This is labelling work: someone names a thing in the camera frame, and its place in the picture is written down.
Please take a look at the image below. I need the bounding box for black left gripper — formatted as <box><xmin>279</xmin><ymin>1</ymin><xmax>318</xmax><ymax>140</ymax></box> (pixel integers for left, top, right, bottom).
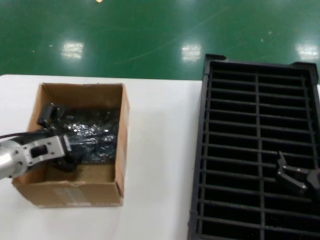
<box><xmin>36</xmin><ymin>102</ymin><xmax>85</xmax><ymax>176</ymax></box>

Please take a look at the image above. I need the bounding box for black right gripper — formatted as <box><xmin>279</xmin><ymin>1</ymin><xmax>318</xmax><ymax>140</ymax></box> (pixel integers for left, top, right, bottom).
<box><xmin>276</xmin><ymin>151</ymin><xmax>320</xmax><ymax>198</ymax></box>

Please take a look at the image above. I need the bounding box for dark antistatic bag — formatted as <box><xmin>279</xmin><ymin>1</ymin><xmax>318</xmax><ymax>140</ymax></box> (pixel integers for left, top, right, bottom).
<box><xmin>53</xmin><ymin>107</ymin><xmax>123</xmax><ymax>165</ymax></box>

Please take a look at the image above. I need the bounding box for brown cardboard box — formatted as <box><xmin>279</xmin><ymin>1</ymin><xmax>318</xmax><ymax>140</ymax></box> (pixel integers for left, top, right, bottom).
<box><xmin>12</xmin><ymin>82</ymin><xmax>131</xmax><ymax>208</ymax></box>

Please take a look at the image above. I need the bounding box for black slotted container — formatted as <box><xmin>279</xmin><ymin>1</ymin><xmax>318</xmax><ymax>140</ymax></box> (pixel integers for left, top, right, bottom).
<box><xmin>187</xmin><ymin>53</ymin><xmax>320</xmax><ymax>240</ymax></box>

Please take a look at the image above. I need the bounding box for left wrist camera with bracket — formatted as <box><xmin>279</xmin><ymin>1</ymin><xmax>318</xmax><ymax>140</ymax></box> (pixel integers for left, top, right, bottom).
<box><xmin>21</xmin><ymin>134</ymin><xmax>76</xmax><ymax>173</ymax></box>

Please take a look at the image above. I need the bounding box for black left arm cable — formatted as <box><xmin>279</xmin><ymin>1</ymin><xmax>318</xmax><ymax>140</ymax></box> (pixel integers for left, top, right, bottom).
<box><xmin>0</xmin><ymin>129</ymin><xmax>48</xmax><ymax>140</ymax></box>

